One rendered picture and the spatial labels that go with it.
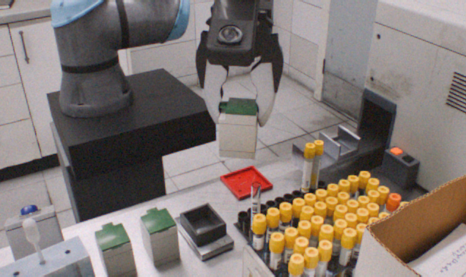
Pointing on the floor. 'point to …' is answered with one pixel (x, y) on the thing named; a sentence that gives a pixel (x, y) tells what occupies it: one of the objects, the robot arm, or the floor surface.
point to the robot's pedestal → (111, 186)
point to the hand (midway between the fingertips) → (239, 119)
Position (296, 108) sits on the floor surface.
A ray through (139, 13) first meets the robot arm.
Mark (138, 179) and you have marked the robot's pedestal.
